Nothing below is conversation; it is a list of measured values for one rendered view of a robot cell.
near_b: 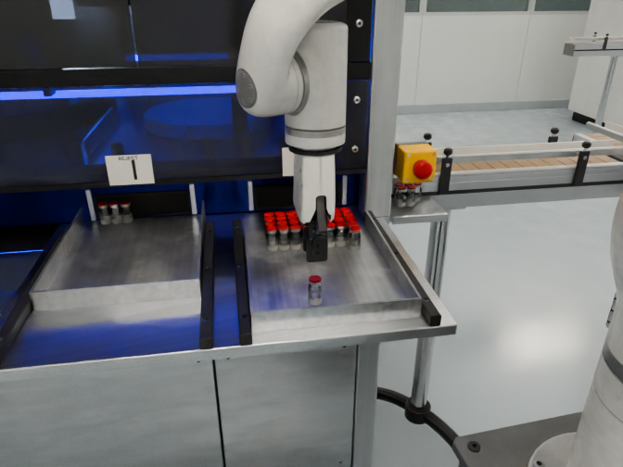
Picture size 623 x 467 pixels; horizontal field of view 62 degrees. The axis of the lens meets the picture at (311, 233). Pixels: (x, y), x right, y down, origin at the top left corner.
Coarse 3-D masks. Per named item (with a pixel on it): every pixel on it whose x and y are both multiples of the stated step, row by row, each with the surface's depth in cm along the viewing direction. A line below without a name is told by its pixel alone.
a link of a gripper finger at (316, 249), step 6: (312, 234) 75; (318, 234) 75; (324, 234) 74; (306, 240) 77; (312, 240) 76; (318, 240) 76; (324, 240) 77; (306, 246) 77; (312, 246) 76; (318, 246) 77; (324, 246) 78; (306, 252) 78; (312, 252) 77; (318, 252) 77; (324, 252) 78; (306, 258) 78; (312, 258) 78; (318, 258) 77; (324, 258) 78
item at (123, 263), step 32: (96, 224) 111; (128, 224) 111; (160, 224) 111; (192, 224) 111; (64, 256) 97; (96, 256) 98; (128, 256) 98; (160, 256) 98; (192, 256) 98; (32, 288) 82; (64, 288) 82; (96, 288) 82; (128, 288) 83; (160, 288) 84; (192, 288) 85
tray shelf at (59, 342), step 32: (64, 224) 111; (224, 224) 111; (256, 224) 111; (384, 224) 111; (224, 256) 99; (224, 288) 88; (0, 320) 80; (32, 320) 80; (64, 320) 80; (96, 320) 80; (128, 320) 80; (160, 320) 80; (192, 320) 80; (224, 320) 80; (416, 320) 80; (448, 320) 80; (32, 352) 73; (64, 352) 73; (96, 352) 73; (128, 352) 73; (160, 352) 73; (192, 352) 73; (224, 352) 74; (256, 352) 75
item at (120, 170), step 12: (108, 156) 99; (120, 156) 99; (132, 156) 100; (144, 156) 100; (108, 168) 100; (120, 168) 100; (132, 168) 101; (144, 168) 101; (120, 180) 101; (132, 180) 102; (144, 180) 102
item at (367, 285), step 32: (256, 256) 98; (288, 256) 98; (352, 256) 98; (384, 256) 97; (256, 288) 88; (288, 288) 88; (352, 288) 88; (384, 288) 88; (256, 320) 76; (288, 320) 77; (320, 320) 78; (352, 320) 79; (384, 320) 80
